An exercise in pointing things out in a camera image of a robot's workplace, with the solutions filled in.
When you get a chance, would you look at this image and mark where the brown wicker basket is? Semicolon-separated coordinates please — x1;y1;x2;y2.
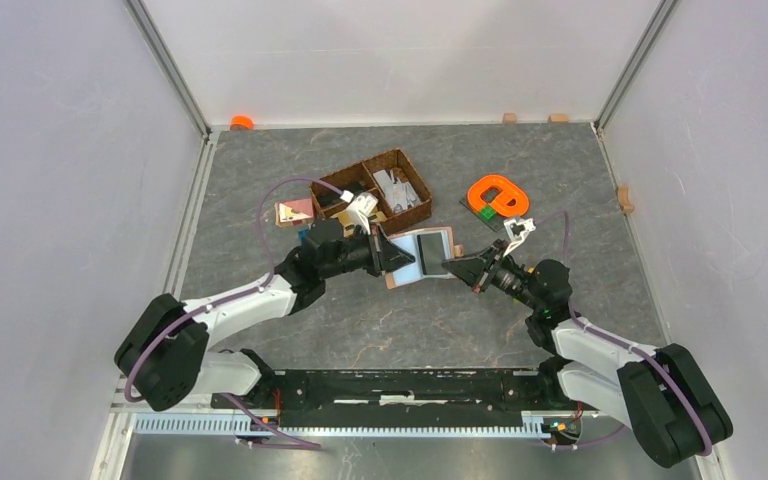
320;148;433;235

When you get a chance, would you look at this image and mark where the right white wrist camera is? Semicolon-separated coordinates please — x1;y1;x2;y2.
503;216;536;256

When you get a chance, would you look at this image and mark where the green toy brick plate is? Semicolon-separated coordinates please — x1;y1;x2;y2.
459;197;505;232

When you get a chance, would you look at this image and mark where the orange cap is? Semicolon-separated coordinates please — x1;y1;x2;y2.
229;115;254;131

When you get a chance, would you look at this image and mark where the silver cards pile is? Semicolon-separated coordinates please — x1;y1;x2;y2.
372;169;422;213

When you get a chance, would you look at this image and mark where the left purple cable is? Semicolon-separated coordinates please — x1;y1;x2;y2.
123;177;355;450

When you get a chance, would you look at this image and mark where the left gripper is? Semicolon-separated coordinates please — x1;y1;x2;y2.
321;222;415;279

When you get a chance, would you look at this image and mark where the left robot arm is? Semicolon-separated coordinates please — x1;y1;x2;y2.
114;219;416;411

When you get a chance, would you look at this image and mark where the curved wooden piece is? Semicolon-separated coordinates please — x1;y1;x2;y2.
616;185;635;215

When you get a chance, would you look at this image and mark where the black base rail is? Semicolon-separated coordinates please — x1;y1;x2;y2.
241;368;591;427

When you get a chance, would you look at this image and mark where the white comb cable duct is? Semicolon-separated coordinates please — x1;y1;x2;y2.
134;413;550;440

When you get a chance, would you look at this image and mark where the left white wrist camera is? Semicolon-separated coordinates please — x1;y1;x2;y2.
340;190;378;234

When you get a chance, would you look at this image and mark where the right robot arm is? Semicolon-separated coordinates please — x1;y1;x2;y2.
442;241;734;468

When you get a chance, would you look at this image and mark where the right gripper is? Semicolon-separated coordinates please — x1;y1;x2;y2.
441;239;542;311

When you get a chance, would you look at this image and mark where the orange plastic ring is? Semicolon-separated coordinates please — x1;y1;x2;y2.
466;174;531;220

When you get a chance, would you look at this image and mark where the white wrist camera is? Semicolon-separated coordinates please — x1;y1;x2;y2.
503;216;536;256
340;190;378;234

